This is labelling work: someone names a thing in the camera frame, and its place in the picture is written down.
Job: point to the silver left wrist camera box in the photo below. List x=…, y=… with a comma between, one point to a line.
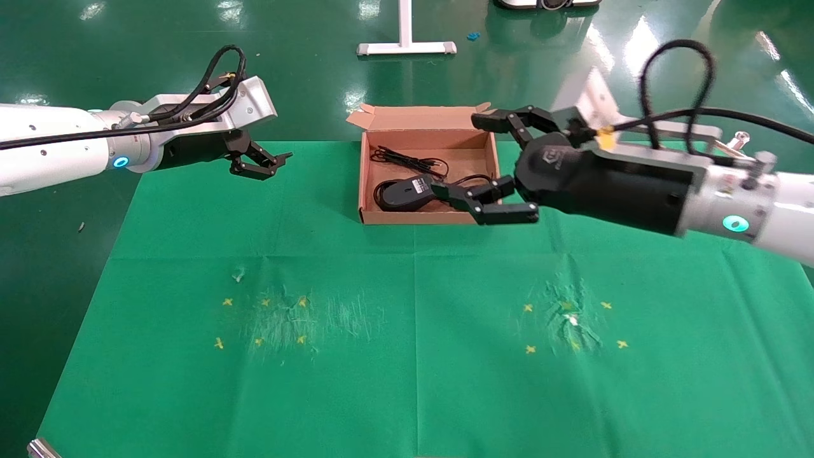
x=251, y=102

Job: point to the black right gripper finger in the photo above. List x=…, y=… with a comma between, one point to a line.
x=521, y=119
x=496, y=207

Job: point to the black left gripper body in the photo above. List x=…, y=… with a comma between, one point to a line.
x=197, y=149

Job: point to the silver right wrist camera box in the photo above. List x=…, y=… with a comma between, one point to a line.
x=588, y=105

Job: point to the white metal stand base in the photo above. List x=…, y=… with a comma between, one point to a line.
x=405, y=28

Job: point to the open brown cardboard box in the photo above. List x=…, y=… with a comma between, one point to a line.
x=413, y=135

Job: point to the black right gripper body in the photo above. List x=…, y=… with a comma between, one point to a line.
x=604, y=184

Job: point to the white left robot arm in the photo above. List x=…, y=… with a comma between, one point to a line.
x=57, y=149

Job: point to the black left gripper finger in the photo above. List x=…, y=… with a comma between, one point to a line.
x=264, y=152
x=254, y=172

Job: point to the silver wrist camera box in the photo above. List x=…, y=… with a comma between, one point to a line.
x=588, y=105
x=251, y=102

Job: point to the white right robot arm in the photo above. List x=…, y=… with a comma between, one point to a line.
x=776, y=210

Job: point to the black and white machine base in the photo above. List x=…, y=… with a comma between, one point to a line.
x=547, y=4

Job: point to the green table cloth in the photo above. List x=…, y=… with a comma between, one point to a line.
x=413, y=356

